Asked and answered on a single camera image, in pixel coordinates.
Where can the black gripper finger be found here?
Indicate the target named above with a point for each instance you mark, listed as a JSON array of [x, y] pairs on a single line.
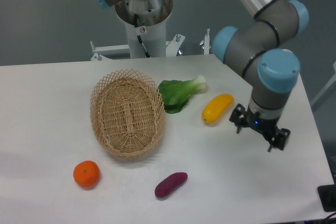
[[239, 117], [278, 139]]

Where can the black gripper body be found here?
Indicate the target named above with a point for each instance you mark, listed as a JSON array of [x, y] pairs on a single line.
[[266, 127]]

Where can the green bok choy vegetable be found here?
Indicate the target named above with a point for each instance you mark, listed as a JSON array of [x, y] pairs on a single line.
[[176, 93]]

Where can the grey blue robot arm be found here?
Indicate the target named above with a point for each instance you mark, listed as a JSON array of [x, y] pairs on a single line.
[[254, 54]]

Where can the yellow mango fruit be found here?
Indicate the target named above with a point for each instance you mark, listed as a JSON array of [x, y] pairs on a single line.
[[216, 108]]

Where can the black device at edge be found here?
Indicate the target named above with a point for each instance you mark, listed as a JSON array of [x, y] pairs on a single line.
[[327, 197]]

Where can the white table leg right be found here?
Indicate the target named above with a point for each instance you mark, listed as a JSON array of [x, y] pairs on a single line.
[[324, 93]]

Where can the purple sweet potato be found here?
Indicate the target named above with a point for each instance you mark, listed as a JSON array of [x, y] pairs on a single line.
[[170, 184]]

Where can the woven wicker basket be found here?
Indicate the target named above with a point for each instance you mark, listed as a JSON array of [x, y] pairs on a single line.
[[127, 113]]

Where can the orange tangerine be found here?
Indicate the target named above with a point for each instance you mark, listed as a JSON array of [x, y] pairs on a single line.
[[86, 174]]

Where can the white metal base frame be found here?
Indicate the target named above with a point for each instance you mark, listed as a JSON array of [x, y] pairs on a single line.
[[172, 49]]

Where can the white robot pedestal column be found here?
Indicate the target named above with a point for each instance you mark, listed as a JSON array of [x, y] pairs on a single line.
[[145, 21]]

